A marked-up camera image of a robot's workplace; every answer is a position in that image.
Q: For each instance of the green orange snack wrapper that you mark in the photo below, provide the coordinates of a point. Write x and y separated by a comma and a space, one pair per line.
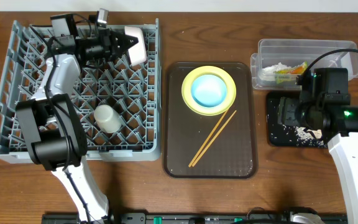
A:
289, 73

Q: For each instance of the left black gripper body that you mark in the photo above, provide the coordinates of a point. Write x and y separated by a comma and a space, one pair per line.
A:
107, 43

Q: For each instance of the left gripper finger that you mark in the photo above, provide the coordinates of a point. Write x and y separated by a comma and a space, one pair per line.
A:
118, 50
122, 40

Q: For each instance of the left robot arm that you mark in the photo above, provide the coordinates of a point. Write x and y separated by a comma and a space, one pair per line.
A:
51, 128

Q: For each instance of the grey plastic dishwasher rack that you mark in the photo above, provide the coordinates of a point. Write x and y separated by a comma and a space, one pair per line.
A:
132, 91

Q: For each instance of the pink white bowl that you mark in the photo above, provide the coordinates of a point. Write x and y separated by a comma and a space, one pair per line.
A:
137, 53

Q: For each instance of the black waste tray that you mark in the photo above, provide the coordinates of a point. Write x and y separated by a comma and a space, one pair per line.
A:
272, 103

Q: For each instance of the wooden chopstick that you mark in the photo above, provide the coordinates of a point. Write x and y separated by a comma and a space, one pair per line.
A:
206, 140
214, 137

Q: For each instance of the yellow round plate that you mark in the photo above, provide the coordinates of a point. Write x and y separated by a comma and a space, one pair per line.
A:
203, 70

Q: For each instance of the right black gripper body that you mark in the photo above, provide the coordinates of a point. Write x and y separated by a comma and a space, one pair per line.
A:
291, 112

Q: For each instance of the left wooden chopstick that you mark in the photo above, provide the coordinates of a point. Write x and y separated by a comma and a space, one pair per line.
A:
206, 140

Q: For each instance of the light blue bowl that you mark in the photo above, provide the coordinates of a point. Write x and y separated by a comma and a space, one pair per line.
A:
208, 90

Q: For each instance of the white plastic cup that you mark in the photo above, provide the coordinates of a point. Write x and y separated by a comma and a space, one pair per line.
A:
107, 119

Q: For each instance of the spilled rice pile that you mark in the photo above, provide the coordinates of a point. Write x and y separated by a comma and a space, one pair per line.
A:
293, 136

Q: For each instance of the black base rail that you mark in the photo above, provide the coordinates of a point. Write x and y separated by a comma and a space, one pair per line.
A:
256, 213

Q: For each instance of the right wooden chopstick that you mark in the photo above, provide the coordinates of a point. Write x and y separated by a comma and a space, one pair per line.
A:
214, 137

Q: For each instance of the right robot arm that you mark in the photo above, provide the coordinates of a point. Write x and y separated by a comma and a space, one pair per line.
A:
324, 104

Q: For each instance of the white paper napkin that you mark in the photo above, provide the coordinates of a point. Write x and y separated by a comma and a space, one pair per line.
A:
269, 73

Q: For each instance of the dark brown serving tray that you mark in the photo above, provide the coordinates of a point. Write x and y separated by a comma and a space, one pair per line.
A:
233, 155

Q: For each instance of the clear plastic waste bin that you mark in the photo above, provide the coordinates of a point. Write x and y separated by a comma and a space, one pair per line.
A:
290, 52

